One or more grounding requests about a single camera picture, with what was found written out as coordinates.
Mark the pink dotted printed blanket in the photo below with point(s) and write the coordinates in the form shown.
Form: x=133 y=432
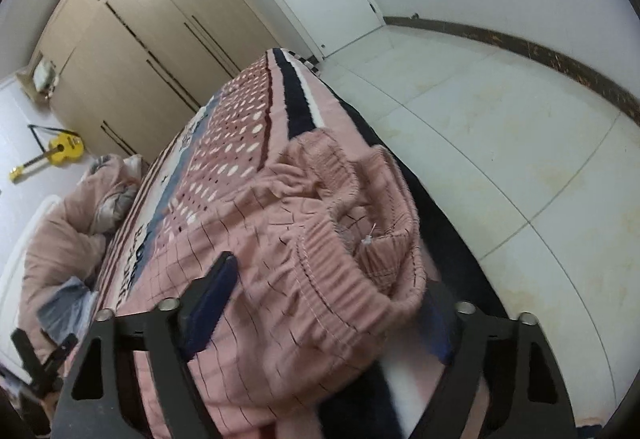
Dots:
x=235 y=119

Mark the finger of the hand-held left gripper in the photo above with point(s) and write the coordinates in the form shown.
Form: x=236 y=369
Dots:
x=62 y=356
x=27 y=359

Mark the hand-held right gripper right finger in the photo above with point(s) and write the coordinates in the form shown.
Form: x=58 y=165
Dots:
x=441 y=325

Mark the grey blue cloth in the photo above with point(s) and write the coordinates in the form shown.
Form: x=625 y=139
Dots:
x=70 y=304

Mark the pink checked pants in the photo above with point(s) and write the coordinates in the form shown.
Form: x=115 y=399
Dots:
x=300 y=229

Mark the yellow guitar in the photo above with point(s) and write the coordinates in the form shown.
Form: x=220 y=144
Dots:
x=65 y=149

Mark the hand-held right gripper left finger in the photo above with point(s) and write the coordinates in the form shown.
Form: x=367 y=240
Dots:
x=216 y=299

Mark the pink duvet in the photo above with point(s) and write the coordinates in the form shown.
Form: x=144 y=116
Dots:
x=60 y=244

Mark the light wooden wardrobe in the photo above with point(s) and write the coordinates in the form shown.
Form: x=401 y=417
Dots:
x=130 y=44

